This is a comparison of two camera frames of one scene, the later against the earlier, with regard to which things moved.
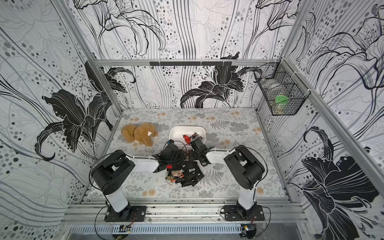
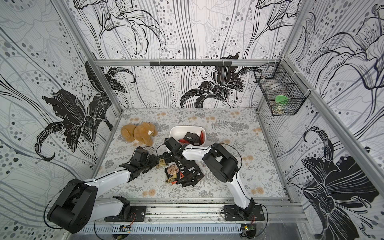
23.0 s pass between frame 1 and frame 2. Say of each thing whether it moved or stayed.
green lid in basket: stayed
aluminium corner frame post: stayed
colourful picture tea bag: moved
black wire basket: stayed
